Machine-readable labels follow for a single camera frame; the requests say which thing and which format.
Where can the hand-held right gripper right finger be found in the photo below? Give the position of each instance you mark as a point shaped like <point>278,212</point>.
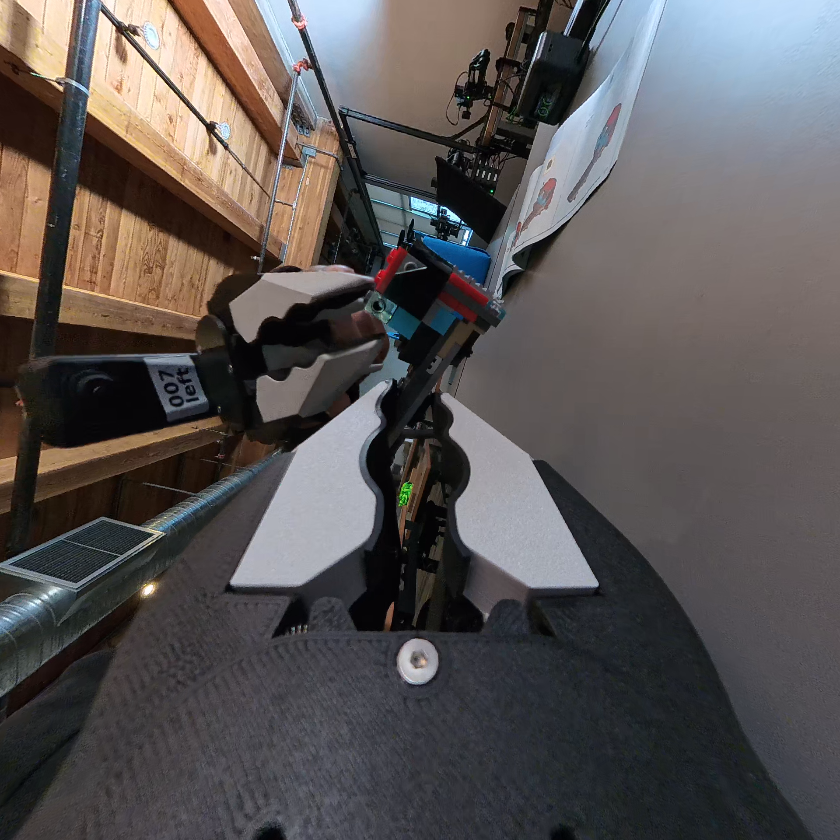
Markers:
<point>525,525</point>

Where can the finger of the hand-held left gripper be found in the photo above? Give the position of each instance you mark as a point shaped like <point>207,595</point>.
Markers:
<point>289,295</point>
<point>308,390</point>

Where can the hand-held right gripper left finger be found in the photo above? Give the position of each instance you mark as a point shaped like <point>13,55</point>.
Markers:
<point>308,512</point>

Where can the toy brick model with stick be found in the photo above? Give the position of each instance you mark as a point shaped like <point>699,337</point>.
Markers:
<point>426,289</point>

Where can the person's left hand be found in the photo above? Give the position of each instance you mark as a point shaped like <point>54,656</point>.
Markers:
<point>369,331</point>

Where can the threaded metal rod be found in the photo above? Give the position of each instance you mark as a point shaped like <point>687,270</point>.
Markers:
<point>281,164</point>

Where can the metal vent grille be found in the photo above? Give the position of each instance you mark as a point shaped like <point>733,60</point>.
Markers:
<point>79,550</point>

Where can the blue plastic bin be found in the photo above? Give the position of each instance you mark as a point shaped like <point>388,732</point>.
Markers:
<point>459,253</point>

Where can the black monitor screen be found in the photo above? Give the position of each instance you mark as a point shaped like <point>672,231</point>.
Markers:
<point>469,197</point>

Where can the thick black pipe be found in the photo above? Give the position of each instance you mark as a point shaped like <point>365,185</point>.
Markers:
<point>62,197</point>

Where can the slanted black pipe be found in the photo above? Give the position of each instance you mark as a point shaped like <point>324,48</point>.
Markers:
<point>325,85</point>

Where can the thin black rod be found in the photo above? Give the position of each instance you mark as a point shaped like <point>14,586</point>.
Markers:
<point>190,105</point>

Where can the printed instruction booklet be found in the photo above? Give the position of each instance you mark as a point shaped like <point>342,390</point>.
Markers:
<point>590,138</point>

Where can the black box device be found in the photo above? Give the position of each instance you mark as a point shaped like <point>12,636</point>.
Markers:
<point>551,75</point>

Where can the spiral metal duct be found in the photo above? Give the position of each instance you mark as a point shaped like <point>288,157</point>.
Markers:
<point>197,518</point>

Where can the black metal frame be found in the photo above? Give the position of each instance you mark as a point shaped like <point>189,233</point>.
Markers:
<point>394,124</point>

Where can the black camera on stand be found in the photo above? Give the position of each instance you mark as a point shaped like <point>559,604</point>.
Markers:
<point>471,82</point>

